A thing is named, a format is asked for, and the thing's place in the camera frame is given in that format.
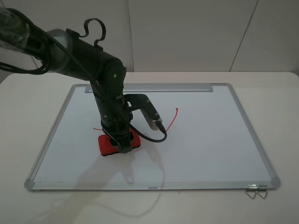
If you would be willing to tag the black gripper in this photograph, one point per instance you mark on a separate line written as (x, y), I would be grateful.
(118, 133)

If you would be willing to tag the red felt whiteboard eraser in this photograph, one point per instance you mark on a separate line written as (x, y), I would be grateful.
(108, 148)

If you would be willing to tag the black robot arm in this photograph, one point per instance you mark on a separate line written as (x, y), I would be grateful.
(65, 52)

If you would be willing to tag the white aluminium-framed whiteboard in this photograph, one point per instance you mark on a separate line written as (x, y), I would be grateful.
(211, 144)

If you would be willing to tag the metal binder clip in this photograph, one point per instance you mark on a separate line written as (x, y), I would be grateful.
(262, 191)
(251, 191)

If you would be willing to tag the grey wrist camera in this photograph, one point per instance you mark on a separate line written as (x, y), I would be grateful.
(141, 102)

